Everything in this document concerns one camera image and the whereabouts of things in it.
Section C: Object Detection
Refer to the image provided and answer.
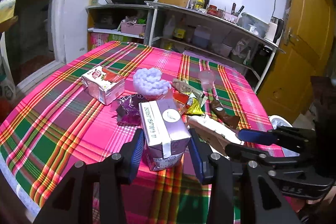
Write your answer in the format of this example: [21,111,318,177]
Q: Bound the printed paper wrapper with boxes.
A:
[172,79,205,98]

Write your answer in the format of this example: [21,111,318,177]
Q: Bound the grey kitchen shelf unit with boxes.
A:
[146,2,281,93]

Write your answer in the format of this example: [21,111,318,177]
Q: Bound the blue liquid jug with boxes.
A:
[191,25,211,48]

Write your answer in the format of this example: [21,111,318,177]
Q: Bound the dark soy sauce bottle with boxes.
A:
[203,0,210,9]

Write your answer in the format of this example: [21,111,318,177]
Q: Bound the yellow label bottle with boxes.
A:
[173,22,186,40]

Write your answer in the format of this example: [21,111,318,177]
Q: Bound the brown snack wrapper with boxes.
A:
[210,99,240,130]

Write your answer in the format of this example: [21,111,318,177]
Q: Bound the strawberry milk carton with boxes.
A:
[81,65,125,106]

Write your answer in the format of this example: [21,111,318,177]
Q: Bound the pink knife holder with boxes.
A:
[223,12,238,24]

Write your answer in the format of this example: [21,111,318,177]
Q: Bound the yellow snack wrapper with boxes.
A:
[173,92,205,116]

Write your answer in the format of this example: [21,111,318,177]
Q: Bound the small wooden shelf cabinet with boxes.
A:
[85,4,154,51]

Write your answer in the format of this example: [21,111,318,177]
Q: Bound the yellow wooden door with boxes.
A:
[257,0,335,122]

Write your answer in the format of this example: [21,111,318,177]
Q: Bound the pink plaid tablecloth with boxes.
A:
[1,42,272,223]

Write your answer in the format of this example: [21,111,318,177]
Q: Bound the purple milk carton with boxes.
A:
[139,98,191,172]

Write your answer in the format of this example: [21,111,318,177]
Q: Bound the clear glass bottle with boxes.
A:
[188,0,197,10]

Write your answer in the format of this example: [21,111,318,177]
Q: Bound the purple snack wrapper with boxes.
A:
[113,94,147,126]

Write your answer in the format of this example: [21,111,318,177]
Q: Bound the white trash bin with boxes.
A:
[268,114,301,158]

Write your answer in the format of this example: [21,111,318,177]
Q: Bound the white cardboard piece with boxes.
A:
[186,115,244,156]

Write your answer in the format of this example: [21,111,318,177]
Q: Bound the pink plastic basket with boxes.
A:
[121,21,146,36]

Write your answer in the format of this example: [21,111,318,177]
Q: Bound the clear plastic cup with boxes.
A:
[198,70,215,91]

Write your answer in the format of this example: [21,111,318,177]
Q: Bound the red lidded jar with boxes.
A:
[207,5,218,16]

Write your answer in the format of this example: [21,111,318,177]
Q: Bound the green oil bottle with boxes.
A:
[194,0,204,10]

